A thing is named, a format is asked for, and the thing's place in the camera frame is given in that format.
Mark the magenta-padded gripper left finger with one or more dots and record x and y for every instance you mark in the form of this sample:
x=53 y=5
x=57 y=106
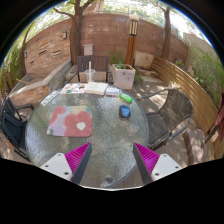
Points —
x=60 y=163

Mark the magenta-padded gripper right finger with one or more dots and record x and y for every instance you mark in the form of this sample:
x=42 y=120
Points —
x=164 y=164

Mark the blue computer mouse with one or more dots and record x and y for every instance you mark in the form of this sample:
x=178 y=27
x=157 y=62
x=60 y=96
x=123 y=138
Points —
x=124 y=111

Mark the floral pink mouse pad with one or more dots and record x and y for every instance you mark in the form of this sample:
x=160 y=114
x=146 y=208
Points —
x=71 y=121

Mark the grey wicker chair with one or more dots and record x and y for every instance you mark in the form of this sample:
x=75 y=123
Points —
x=173 y=108

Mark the black metal chair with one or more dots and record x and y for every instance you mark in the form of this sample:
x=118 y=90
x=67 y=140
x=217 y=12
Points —
x=11 y=128

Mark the curved wooden slat bench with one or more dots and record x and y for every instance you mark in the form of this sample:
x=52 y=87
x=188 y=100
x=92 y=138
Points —
x=195 y=96

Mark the illustrated picture sheet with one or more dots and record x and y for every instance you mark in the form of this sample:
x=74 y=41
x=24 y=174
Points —
x=72 y=88

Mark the green tube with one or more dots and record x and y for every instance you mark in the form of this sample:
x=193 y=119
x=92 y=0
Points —
x=126 y=97

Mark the raised stone garden bed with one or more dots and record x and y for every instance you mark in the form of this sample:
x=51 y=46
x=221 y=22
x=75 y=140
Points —
x=33 y=91

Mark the open white book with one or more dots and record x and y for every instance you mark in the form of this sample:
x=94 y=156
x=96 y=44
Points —
x=96 y=88

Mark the thin blue booklet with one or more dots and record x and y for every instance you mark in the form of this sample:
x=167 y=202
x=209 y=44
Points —
x=112 y=91

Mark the clear plastic cup with straw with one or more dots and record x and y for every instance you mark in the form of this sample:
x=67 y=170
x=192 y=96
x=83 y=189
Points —
x=89 y=76

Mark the concrete planter with plant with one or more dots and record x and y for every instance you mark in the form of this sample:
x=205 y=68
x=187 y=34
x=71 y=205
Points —
x=124 y=76

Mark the beige stone slab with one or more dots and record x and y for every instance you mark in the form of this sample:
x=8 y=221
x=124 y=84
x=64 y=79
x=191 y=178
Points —
x=144 y=60

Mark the dark slatted wooden chair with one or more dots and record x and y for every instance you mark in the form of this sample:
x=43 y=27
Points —
x=96 y=63

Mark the slim tree trunk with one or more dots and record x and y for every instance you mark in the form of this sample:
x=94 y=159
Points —
x=166 y=36

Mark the thick forked tree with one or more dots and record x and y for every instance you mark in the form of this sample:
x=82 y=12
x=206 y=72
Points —
x=75 y=36

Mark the dark wall light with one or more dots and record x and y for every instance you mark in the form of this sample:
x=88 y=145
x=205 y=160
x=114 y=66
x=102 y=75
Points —
x=65 y=35
x=25 y=54

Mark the white wall box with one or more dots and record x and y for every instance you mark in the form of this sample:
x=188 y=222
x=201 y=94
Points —
x=88 y=49

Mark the wooden garden lamp post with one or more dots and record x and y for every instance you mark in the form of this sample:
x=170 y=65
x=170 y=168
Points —
x=130 y=46

